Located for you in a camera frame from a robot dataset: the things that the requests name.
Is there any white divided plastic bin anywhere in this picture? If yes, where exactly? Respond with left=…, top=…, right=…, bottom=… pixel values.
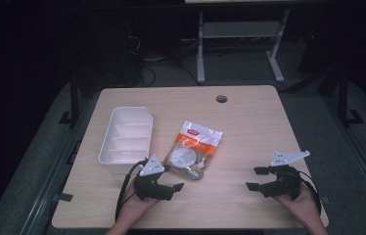
left=98, top=106, right=155, bottom=174

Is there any person's right hand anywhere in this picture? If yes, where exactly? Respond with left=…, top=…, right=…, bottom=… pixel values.
left=273, top=186, right=322, bottom=227

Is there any white metal desk frame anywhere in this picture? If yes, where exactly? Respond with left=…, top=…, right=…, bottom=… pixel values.
left=196, top=9, right=292, bottom=85

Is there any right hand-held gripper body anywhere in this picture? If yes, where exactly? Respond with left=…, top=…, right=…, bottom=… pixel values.
left=257, top=150, right=311, bottom=201

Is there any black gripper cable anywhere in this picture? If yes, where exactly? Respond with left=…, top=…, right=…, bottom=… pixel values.
left=114, top=159, right=149, bottom=221
left=297, top=168, right=323, bottom=214

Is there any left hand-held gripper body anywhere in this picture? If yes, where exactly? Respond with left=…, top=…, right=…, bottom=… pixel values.
left=133, top=154, right=175, bottom=202

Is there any black metal stand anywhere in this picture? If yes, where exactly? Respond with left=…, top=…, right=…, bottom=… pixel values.
left=59, top=73, right=81, bottom=128
left=337, top=68, right=365, bottom=127

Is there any person's left hand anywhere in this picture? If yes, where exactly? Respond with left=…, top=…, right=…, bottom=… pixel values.
left=117, top=187, right=160, bottom=227

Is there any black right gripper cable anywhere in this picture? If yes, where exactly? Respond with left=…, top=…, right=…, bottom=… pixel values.
left=297, top=168, right=323, bottom=214

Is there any black floor cable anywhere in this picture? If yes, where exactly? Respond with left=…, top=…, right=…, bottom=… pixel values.
left=141, top=62, right=203, bottom=88

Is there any orange and clear snack packet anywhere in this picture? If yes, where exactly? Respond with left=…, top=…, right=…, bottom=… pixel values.
left=163, top=119, right=224, bottom=181

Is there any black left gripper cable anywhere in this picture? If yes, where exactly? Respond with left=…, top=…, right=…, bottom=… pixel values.
left=114, top=159, right=149, bottom=221

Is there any black table edge bracket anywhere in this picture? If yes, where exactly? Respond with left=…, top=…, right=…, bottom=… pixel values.
left=53, top=192, right=74, bottom=203

